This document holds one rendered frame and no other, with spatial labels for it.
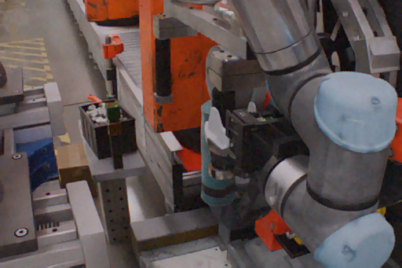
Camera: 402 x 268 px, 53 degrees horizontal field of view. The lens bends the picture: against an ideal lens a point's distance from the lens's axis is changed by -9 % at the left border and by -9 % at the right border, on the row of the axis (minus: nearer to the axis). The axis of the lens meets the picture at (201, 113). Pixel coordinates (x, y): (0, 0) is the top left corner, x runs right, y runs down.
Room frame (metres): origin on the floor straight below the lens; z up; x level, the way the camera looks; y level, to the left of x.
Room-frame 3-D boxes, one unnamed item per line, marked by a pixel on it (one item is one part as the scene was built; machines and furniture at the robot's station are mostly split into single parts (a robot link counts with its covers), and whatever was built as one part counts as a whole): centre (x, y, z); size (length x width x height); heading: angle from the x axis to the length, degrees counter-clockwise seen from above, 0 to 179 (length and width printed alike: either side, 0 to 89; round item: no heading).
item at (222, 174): (0.62, -0.03, 0.83); 0.04 x 0.04 x 0.16
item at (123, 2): (3.25, 0.46, 0.69); 0.52 x 0.17 x 0.35; 111
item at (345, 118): (0.36, -0.14, 0.95); 0.11 x 0.08 x 0.11; 7
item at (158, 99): (0.94, 0.09, 0.83); 0.04 x 0.04 x 0.16
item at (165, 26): (0.95, 0.06, 0.93); 0.09 x 0.05 x 0.05; 111
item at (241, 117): (0.49, -0.08, 0.86); 0.12 x 0.08 x 0.09; 21
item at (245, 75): (0.63, -0.06, 0.93); 0.09 x 0.05 x 0.05; 111
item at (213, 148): (0.53, -0.04, 0.83); 0.09 x 0.05 x 0.02; 30
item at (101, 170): (1.31, 0.32, 0.44); 0.43 x 0.17 x 0.03; 21
